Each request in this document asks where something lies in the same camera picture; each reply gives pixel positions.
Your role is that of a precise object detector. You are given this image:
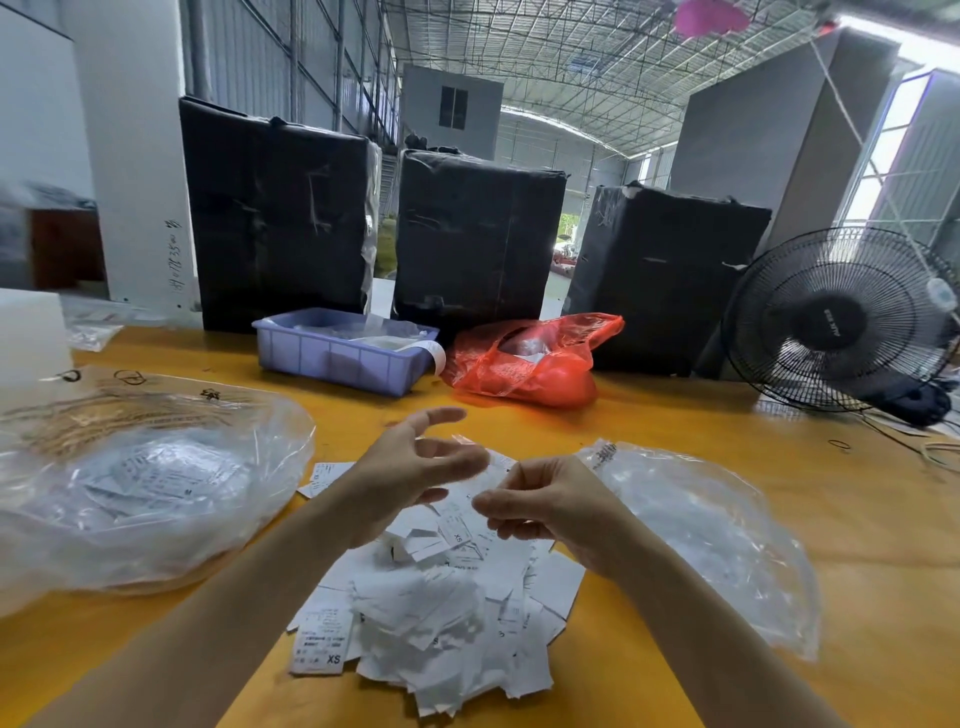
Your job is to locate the person's left hand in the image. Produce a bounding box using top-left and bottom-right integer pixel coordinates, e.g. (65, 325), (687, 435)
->
(333, 406), (491, 551)

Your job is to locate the person's right hand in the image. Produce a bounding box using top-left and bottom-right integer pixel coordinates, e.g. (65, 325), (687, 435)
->
(472, 456), (644, 575)

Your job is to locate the pile of white labels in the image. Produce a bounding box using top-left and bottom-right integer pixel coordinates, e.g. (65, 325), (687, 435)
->
(288, 435), (587, 717)

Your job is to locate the clear plastic bag black print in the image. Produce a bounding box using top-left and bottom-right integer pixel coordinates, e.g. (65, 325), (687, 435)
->
(577, 439), (824, 662)

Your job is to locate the large clear bag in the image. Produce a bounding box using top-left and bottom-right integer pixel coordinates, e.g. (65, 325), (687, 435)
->
(0, 372), (317, 617)

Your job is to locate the person's left forearm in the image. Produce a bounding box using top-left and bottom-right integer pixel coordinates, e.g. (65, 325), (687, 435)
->
(30, 502), (384, 728)

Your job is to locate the person's right forearm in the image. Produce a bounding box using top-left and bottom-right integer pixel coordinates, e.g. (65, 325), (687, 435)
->
(600, 528), (851, 728)

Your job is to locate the red plastic bag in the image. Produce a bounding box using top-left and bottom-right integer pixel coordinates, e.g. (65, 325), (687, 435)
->
(441, 312), (626, 410)

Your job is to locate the blue plastic bin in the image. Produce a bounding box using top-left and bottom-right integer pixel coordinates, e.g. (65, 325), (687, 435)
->
(252, 307), (447, 398)

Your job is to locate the large black wrapped bale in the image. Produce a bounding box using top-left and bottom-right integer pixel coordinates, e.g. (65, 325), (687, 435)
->
(393, 148), (569, 339)
(178, 96), (383, 335)
(562, 183), (773, 378)

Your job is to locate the black table fan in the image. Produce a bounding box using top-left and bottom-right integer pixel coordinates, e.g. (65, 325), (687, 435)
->
(723, 225), (960, 426)

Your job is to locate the grey cabin with window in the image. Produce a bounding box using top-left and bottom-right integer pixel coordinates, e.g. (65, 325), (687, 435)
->
(399, 64), (504, 161)

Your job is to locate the white foam box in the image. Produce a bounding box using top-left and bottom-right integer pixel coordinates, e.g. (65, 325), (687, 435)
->
(0, 288), (74, 389)

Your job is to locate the brown wooden cabinet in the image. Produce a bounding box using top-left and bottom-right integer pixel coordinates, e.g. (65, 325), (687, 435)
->
(27, 207), (107, 291)

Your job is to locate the white pillar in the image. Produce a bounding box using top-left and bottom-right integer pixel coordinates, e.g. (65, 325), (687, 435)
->
(63, 0), (200, 314)

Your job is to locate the pink hanging object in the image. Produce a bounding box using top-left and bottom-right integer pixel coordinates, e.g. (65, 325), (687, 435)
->
(672, 0), (752, 38)

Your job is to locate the bundle of cables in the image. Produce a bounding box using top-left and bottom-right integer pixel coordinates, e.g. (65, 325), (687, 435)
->
(867, 405), (960, 473)

